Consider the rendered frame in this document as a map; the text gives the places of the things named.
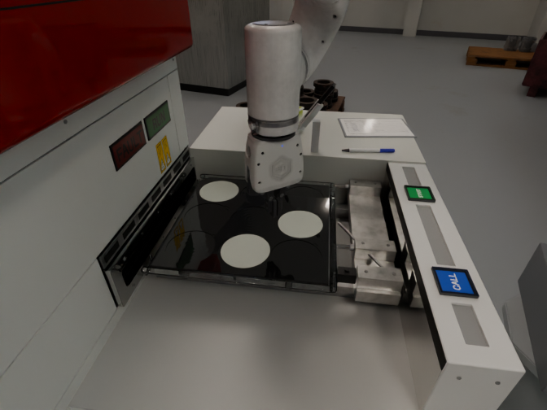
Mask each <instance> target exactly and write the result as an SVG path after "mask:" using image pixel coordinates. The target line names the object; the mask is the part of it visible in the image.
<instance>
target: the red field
mask: <svg viewBox="0 0 547 410"><path fill-rule="evenodd" d="M145 143H146V141H145V138H144V134H143V130H142V124H140V125H139V126H138V127H137V128H136V129H134V130H133V131H132V132H131V133H129V134H128V135H127V136H126V137H124V138H123V139H122V140H121V141H119V142H118V143H117V144H116V145H114V146H113V147H112V149H113V153H114V156H115V159H116V163H117V167H118V168H119V167H120V166H121V165H122V164H123V163H124V162H125V161H126V160H127V159H129V158H130V157H131V156H132V155H133V154H134V153H135V152H136V151H137V150H138V149H139V148H140V147H141V146H143V145H144V144H145Z"/></svg>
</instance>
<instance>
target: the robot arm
mask: <svg viewBox="0 0 547 410"><path fill-rule="evenodd" d="M349 2H350V0H295V3H294V6H293V10H292V13H291V17H290V19H289V21H285V20H262V21H256V22H252V23H250V24H247V25H246V26H245V27H244V44H245V62H246V80H247V114H248V120H247V122H248V126H249V128H250V130H251V132H250V133H248V136H247V144H246V151H245V179H246V182H247V190H246V191H247V193H248V194H249V195H251V196H252V195H259V194H260V195H261V196H262V197H264V198H265V210H266V211H267V212H268V213H269V214H270V215H271V216H272V217H273V218H274V217H276V216H280V215H281V209H282V198H284V197H285V193H286V191H287V190H288V189H289V187H290V186H291V185H294V184H296V183H298V182H299V181H301V180H302V178H303V171H304V161H303V147H302V141H301V136H300V131H299V130H298V126H299V107H300V87H301V86H302V84H304V83H305V82H306V81H307V80H308V79H309V78H310V77H311V75H312V74H313V73H314V72H315V70H316V69H317V67H318V65H319V63H320V62H321V61H322V59H323V57H324V55H325V53H326V52H327V50H328V49H329V47H330V44H331V43H332V42H333V40H334V38H335V35H336V34H337V32H338V31H339V28H340V26H341V24H342V22H343V20H344V17H345V15H346V12H347V9H348V4H349Z"/></svg>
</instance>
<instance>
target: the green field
mask: <svg viewBox="0 0 547 410"><path fill-rule="evenodd" d="M169 120H170V116H169V112H168V103H166V104H164V105H163V106H162V107H161V108H160V109H159V110H158V111H156V112H155V113H154V114H153V115H151V116H150V117H149V118H148V119H146V122H147V128H148V133H149V136H150V138H151V137H152V136H153V135H154V134H155V133H157V132H158V131H159V130H160V129H161V128H162V127H163V126H164V125H165V124H166V123H167V122H168V121H169Z"/></svg>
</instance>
